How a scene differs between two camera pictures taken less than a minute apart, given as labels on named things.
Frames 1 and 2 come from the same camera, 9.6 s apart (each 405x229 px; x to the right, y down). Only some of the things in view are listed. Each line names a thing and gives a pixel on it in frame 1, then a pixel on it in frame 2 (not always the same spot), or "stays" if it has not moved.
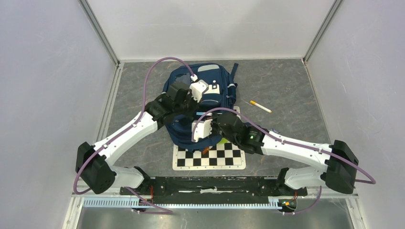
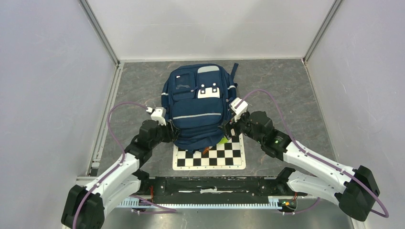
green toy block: [224, 140] stays
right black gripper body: [215, 129] → [239, 127]
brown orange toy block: [206, 150] stays
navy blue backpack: [215, 87] stays
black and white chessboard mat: [224, 155] stays
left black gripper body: [188, 108] → [167, 136]
